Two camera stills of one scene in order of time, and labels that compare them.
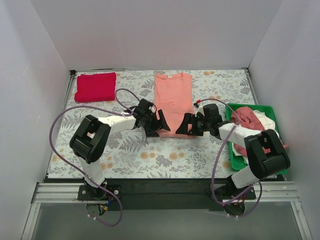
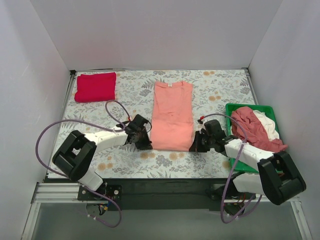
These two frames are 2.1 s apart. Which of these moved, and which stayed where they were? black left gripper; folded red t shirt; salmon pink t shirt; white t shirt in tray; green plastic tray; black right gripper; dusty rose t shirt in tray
Moved: black right gripper; salmon pink t shirt; black left gripper
Stayed: white t shirt in tray; dusty rose t shirt in tray; green plastic tray; folded red t shirt
